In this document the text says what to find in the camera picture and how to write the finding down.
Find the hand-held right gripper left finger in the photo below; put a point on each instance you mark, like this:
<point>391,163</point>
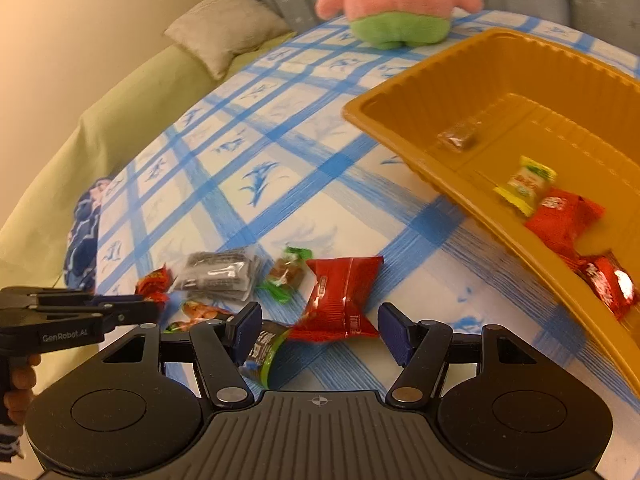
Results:
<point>247,332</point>

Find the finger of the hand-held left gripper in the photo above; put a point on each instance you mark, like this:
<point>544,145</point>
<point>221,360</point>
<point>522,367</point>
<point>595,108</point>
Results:
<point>135,312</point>
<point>120,300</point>

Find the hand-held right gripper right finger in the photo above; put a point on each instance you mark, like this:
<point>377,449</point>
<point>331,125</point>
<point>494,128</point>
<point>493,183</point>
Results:
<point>392,332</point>

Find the dark green snack packet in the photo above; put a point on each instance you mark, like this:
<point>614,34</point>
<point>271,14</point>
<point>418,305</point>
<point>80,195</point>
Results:
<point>267,350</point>

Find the red candy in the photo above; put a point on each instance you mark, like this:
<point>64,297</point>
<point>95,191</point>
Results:
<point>152,280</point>

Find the large red snack packet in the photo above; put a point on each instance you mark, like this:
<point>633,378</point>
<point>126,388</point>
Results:
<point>340,295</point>

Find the black snack packet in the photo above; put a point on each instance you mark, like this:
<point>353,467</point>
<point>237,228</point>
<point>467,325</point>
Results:
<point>215,272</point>

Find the green-wrapped brown candy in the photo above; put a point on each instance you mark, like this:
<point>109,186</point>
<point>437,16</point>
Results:
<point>287,275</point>

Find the yellow-green candy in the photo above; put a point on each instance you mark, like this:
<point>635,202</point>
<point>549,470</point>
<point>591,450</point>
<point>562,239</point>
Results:
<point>525,185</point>

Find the clear-wrapped brown candy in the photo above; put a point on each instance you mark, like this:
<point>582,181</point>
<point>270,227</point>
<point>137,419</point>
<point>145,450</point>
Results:
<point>457,139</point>

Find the medium red snack packet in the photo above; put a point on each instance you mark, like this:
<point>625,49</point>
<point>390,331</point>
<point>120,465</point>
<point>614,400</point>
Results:
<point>565,220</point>

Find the small red snack packet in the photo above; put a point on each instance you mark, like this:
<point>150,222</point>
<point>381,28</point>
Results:
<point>602,280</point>

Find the orange plastic tray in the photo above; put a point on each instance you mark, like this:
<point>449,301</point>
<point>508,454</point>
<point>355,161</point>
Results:
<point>500,75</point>

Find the person's left hand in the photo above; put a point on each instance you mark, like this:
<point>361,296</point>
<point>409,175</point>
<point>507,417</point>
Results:
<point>22,395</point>

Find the blue patterned cloth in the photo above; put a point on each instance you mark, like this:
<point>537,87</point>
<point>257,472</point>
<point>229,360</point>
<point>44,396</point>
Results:
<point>85,230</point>

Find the sofa with yellow-green cover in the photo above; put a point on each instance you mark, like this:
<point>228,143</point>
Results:
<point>100,135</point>

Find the blue checked tablecloth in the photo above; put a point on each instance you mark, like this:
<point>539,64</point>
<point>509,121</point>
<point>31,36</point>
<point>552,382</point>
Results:
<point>300,160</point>

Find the beige pillow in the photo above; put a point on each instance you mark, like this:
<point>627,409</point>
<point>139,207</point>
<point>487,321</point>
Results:
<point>225,30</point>

